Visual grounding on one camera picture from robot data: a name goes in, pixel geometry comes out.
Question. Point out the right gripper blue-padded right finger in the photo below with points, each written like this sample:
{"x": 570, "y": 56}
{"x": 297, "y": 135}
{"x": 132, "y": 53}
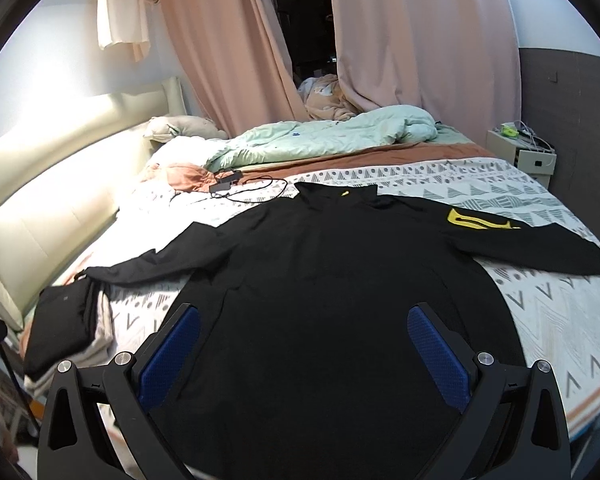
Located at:
{"x": 512, "y": 424}

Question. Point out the black power adapter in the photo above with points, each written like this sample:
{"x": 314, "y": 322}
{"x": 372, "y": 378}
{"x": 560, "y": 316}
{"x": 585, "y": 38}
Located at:
{"x": 223, "y": 181}

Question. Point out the grey white pillow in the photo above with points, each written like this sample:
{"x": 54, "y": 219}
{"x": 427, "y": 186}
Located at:
{"x": 166, "y": 128}

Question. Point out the right pink curtain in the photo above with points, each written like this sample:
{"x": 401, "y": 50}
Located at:
{"x": 456, "y": 59}

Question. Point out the patterned white bedspread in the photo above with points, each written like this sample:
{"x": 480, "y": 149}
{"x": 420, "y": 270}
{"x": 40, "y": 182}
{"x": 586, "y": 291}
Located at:
{"x": 530, "y": 259}

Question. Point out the green object on nightstand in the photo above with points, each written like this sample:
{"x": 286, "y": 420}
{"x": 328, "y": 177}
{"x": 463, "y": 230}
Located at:
{"x": 509, "y": 129}

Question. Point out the pink curtain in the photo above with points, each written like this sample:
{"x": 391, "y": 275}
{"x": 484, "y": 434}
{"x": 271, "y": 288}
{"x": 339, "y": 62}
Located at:
{"x": 456, "y": 59}
{"x": 234, "y": 54}

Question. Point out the white bedside table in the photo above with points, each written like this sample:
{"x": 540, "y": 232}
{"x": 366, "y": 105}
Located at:
{"x": 528, "y": 157}

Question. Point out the large black jacket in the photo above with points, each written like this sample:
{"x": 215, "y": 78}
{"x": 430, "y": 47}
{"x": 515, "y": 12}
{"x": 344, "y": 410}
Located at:
{"x": 330, "y": 279}

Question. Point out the cream padded headboard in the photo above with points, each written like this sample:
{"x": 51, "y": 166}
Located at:
{"x": 61, "y": 188}

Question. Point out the hanging cream garment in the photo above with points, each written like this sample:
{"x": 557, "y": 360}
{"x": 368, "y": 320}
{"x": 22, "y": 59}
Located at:
{"x": 123, "y": 23}

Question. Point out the orange crumpled cloth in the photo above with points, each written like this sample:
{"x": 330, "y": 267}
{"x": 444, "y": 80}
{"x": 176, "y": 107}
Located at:
{"x": 181, "y": 177}

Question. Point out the beige clothes pile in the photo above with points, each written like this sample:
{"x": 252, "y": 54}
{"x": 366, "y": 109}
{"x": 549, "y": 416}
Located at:
{"x": 325, "y": 100}

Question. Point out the left pink curtain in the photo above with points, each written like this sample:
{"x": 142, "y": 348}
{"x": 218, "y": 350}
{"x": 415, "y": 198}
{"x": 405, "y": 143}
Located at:
{"x": 234, "y": 54}

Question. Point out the folded black garment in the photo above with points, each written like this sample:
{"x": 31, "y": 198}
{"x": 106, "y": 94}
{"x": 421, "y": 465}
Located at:
{"x": 64, "y": 323}

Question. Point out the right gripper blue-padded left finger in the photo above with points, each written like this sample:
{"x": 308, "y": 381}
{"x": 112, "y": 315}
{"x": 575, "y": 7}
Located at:
{"x": 74, "y": 442}

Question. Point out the mint green duvet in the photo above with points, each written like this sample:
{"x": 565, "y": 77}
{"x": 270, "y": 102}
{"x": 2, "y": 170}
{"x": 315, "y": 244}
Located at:
{"x": 289, "y": 141}

